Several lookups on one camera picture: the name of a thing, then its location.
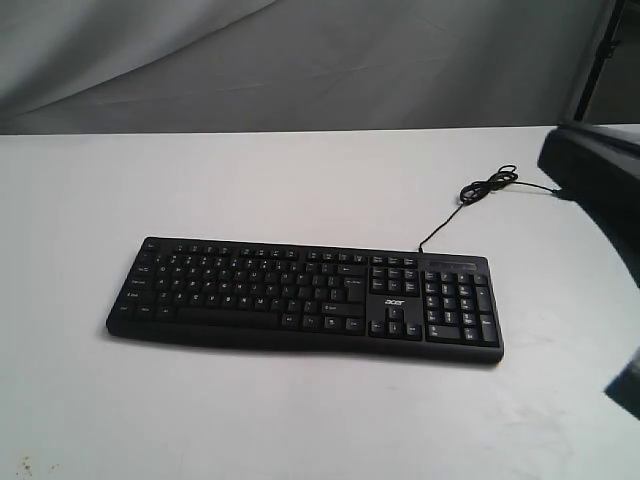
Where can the grey backdrop cloth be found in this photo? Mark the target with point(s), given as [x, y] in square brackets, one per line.
[230, 66]

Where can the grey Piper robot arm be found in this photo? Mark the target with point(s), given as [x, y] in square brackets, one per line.
[598, 168]

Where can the black Acer keyboard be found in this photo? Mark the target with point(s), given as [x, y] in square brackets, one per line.
[280, 297]

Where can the black stand pole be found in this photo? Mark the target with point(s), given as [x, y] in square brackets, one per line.
[604, 50]

